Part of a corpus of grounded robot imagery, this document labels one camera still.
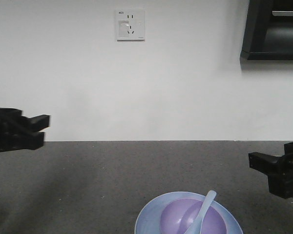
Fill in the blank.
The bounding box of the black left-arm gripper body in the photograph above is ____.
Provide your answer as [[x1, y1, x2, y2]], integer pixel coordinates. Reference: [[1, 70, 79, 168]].
[[0, 107, 22, 153]]

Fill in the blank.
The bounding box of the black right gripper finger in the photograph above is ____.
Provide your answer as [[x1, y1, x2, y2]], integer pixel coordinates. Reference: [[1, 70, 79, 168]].
[[248, 152, 283, 176], [268, 175, 293, 199]]

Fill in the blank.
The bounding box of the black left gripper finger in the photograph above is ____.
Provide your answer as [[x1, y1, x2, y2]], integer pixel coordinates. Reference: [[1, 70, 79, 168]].
[[19, 115, 50, 133], [4, 132, 45, 151]]

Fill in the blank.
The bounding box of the light blue ceramic spoon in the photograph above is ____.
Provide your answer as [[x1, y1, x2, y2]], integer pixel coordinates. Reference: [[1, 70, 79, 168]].
[[185, 190, 217, 234]]

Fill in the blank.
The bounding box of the purple bowl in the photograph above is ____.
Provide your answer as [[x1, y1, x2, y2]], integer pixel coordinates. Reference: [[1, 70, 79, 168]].
[[160, 198, 227, 234]]

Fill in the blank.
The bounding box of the light blue plate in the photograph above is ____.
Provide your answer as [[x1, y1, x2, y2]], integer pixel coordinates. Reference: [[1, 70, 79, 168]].
[[134, 192, 243, 234]]

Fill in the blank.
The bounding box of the white wall socket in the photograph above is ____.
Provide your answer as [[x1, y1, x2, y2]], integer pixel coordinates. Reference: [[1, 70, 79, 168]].
[[114, 9, 145, 41]]

